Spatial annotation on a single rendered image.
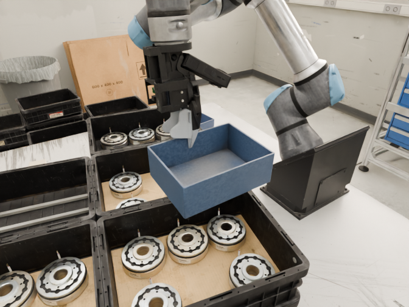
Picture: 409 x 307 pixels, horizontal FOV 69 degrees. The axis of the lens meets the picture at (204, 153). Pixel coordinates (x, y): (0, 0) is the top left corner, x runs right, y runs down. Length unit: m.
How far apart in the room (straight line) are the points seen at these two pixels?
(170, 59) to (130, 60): 3.11
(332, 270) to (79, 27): 3.30
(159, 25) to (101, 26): 3.18
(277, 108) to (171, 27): 0.59
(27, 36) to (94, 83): 0.74
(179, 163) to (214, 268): 0.27
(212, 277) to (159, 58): 0.49
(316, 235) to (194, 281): 0.48
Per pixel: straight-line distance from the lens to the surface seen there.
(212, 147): 0.67
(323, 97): 1.00
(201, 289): 0.73
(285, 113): 1.03
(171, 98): 0.56
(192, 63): 0.57
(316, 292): 0.93
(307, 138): 1.02
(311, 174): 0.99
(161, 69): 0.55
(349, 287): 0.97
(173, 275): 0.75
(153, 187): 0.99
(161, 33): 0.54
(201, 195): 0.51
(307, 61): 0.99
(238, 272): 0.72
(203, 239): 0.77
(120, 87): 3.63
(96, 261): 0.68
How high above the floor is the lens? 1.44
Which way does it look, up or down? 32 degrees down
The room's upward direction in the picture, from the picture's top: straight up
